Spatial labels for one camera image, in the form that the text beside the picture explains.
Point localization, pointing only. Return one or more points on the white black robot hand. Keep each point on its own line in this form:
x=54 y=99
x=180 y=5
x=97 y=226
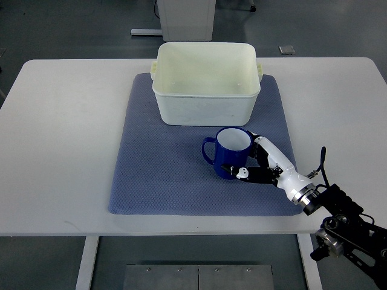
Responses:
x=274 y=168

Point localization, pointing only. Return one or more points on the blue mug white inside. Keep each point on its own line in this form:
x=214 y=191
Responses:
x=232 y=148

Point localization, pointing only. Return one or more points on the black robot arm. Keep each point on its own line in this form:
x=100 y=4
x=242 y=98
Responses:
x=345 y=233

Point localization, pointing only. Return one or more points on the white plastic box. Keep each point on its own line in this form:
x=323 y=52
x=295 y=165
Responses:
x=206 y=83

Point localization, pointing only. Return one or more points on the right white table leg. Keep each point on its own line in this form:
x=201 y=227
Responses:
x=309 y=265

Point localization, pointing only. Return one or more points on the white table leg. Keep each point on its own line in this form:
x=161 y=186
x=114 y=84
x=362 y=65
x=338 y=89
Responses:
x=86 y=268
x=309 y=265

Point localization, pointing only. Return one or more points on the blue-grey textured mat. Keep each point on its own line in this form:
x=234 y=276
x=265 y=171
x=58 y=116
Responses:
x=160 y=169

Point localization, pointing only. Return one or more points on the small grey floor socket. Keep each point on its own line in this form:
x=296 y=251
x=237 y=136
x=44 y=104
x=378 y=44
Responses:
x=286 y=50

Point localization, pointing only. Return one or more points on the white cabinet behind table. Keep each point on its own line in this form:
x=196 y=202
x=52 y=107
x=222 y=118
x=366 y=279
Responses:
x=186 y=20

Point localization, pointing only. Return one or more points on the grey metal floor plate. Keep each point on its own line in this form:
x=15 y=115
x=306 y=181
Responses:
x=198 y=277

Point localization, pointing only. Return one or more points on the white base bar on floor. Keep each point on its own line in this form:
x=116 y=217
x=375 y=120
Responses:
x=145 y=32

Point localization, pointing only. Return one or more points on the left white table leg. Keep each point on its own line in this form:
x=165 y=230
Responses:
x=86 y=268

